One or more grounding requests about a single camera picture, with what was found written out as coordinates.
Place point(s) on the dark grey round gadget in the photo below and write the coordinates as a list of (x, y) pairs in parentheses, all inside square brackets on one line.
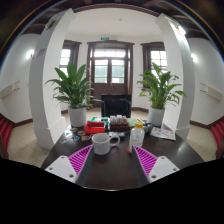
[(148, 127)]

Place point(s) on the brown tray with small jars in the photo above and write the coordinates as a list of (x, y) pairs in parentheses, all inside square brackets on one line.
[(119, 125)]

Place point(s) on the black office chair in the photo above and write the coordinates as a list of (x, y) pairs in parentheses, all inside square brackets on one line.
[(116, 105)]

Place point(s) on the white speckled mug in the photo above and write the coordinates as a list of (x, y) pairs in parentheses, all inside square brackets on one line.
[(101, 144)]

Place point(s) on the red carpeted staircase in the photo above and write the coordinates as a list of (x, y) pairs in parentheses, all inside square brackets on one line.
[(6, 131), (218, 133)]

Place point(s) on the red plastic box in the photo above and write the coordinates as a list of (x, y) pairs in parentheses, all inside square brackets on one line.
[(95, 128)]

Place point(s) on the potted plant in white pot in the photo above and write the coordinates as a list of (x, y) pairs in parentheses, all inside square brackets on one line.
[(160, 88), (75, 90)]

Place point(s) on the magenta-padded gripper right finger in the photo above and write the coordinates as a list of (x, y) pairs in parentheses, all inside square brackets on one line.
[(146, 160)]

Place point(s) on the green flat box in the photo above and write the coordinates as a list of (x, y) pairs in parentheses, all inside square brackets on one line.
[(99, 119)]

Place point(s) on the dark wooden framed window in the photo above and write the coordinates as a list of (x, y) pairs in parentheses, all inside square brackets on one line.
[(156, 55), (66, 55)]

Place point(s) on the dark wooden double door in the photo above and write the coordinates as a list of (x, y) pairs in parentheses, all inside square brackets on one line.
[(110, 70)]

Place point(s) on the printed paper brochure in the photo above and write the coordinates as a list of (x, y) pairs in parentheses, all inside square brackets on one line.
[(163, 133)]

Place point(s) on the white wall radiator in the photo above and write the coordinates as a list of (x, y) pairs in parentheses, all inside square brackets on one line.
[(9, 90), (211, 91)]

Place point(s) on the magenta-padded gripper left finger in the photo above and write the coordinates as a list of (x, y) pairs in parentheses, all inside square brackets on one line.
[(80, 158)]

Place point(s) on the pale green pouch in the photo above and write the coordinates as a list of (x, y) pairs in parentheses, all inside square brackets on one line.
[(132, 122)]

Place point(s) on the flat round red coaster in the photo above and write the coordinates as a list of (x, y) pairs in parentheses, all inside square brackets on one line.
[(128, 150)]

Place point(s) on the round printed sticker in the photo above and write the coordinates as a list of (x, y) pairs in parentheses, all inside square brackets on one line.
[(85, 137), (81, 132)]

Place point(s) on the clear bottle with yellow cap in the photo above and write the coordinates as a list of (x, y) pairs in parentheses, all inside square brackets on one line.
[(137, 135)]

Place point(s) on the black flat device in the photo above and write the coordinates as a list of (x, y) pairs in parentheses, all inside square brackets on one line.
[(121, 134)]

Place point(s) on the green exit sign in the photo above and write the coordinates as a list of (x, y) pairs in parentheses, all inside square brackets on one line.
[(104, 38)]

